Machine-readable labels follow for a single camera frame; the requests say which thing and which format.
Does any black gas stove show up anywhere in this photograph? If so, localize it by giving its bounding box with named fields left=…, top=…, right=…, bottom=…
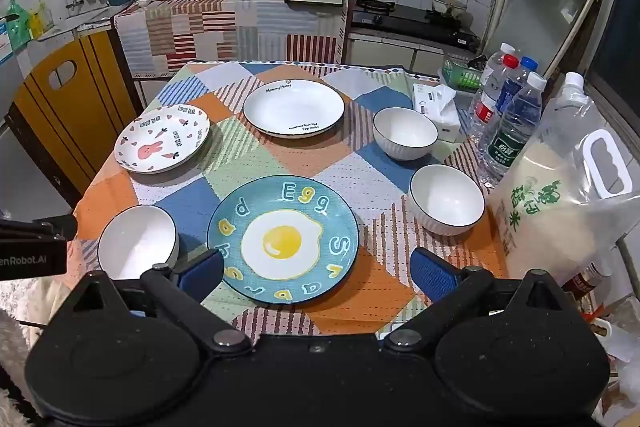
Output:
left=351, top=0, right=479, bottom=48

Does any white base cabinet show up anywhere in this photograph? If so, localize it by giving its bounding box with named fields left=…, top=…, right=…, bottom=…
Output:
left=345, top=32, right=451, bottom=78

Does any white cooking pot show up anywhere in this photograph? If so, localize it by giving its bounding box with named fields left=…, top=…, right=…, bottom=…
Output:
left=432, top=0, right=469, bottom=16

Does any large white plate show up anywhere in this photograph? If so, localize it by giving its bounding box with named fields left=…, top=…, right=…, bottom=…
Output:
left=242, top=79, right=346, bottom=139

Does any clear white cap bottle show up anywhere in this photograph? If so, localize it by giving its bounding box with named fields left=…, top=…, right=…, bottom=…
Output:
left=480, top=43, right=516, bottom=80

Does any white cup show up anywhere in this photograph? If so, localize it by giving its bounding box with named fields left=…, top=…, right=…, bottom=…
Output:
left=409, top=164, right=486, bottom=237

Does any green detergent bottle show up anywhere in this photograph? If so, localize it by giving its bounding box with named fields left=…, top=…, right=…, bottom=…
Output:
left=5, top=0, right=32, bottom=48

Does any white tissue pack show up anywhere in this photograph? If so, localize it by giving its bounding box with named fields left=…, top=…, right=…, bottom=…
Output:
left=411, top=83, right=462, bottom=142

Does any patchwork tablecloth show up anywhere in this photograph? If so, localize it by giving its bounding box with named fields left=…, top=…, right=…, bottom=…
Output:
left=72, top=61, right=507, bottom=344

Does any grey metal panel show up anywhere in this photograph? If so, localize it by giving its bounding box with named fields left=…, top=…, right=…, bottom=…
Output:
left=487, top=0, right=614, bottom=80

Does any green label water bottle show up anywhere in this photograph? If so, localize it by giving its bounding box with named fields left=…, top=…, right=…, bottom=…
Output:
left=477, top=72, right=548, bottom=188

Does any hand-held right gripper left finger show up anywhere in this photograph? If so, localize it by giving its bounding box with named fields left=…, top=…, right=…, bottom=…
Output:
left=74, top=249, right=251, bottom=357

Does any white rabbit print plate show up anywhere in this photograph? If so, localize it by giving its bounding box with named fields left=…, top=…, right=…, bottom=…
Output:
left=114, top=104, right=211, bottom=174

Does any green plastic basket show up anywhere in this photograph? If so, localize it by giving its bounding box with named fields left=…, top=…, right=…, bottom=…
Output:
left=440, top=56, right=487, bottom=94

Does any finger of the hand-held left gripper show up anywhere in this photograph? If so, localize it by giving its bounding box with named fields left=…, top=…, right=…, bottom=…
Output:
left=0, top=214, right=79, bottom=241

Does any clear rice bag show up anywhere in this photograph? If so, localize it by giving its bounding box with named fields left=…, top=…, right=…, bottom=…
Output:
left=487, top=72, right=636, bottom=289

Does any yellow wooden chair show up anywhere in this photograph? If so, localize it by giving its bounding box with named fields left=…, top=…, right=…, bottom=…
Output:
left=5, top=38, right=143, bottom=208

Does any blue label water bottle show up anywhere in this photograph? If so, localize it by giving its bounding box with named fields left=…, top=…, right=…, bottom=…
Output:
left=499, top=56, right=539, bottom=132

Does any blue fried egg plate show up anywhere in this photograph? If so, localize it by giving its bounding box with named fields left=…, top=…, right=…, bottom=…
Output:
left=206, top=175, right=360, bottom=306

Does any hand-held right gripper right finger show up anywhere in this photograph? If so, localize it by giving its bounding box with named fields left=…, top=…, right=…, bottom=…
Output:
left=383, top=248, right=567, bottom=355

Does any white ribbed bowl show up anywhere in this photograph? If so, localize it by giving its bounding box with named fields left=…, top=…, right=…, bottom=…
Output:
left=373, top=107, right=439, bottom=162
left=97, top=205, right=180, bottom=280

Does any red label jar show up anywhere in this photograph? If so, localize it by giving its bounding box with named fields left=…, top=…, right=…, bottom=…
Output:
left=562, top=259, right=614, bottom=304

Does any red label water bottle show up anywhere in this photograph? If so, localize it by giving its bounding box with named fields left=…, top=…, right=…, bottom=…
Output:
left=470, top=54, right=519, bottom=142

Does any striped patchwork counter cloth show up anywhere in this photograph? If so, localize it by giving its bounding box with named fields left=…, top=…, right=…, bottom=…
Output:
left=114, top=0, right=353, bottom=80

